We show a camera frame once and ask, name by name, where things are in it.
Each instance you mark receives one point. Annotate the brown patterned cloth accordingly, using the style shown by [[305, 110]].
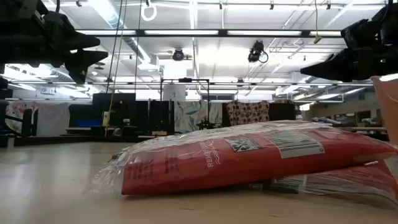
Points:
[[247, 112]]

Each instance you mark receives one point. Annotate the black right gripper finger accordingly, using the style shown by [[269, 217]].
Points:
[[342, 67], [360, 34]]

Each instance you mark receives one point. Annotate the orange plastic basket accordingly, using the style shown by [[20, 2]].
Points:
[[388, 102]]

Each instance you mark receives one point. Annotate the floral cloth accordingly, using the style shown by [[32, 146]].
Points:
[[15, 109]]

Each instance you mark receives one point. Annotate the red popcorn bag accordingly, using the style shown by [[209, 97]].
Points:
[[357, 183], [217, 161]]

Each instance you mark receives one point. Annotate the black metal stand frame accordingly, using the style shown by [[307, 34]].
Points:
[[185, 80]]

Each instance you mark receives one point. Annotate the white sheet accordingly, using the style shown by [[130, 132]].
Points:
[[53, 119]]

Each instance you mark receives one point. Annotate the round black ceiling fixture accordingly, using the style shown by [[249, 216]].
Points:
[[178, 54]]

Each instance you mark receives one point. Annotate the black overhead frame bar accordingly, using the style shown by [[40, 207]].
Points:
[[224, 32]]

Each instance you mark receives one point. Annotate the wooden table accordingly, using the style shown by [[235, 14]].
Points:
[[357, 128]]

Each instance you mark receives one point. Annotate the yellow bottle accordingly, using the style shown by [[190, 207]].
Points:
[[106, 119]]

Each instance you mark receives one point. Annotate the black overhead camera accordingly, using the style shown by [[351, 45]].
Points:
[[256, 51]]

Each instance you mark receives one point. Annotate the black panel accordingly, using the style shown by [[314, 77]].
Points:
[[281, 112]]

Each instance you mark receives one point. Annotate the leaf pattern panel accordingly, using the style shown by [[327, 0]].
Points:
[[189, 115]]

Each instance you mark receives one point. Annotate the yellow hanging tag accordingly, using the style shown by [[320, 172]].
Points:
[[317, 39]]

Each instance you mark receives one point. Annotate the black chair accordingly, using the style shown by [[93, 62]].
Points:
[[26, 123]]

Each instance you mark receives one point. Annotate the blue box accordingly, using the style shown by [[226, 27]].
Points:
[[87, 123]]

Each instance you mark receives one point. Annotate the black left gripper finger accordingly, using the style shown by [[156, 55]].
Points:
[[68, 39], [81, 62]]

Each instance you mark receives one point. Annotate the white board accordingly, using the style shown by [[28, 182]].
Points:
[[174, 92]]

